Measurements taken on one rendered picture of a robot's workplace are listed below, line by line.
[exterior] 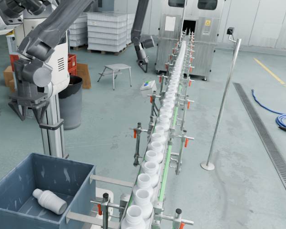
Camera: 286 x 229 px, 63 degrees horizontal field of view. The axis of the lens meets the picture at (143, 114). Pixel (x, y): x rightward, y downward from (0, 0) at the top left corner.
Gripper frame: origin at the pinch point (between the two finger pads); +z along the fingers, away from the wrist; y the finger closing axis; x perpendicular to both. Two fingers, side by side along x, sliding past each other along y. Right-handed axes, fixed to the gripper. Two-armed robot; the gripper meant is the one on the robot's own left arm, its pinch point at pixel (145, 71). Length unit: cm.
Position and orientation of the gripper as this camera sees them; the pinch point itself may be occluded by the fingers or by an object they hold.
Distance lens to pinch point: 158.7
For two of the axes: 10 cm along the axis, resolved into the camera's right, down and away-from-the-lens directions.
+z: 2.7, 8.9, 3.6
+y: 2.0, -4.2, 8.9
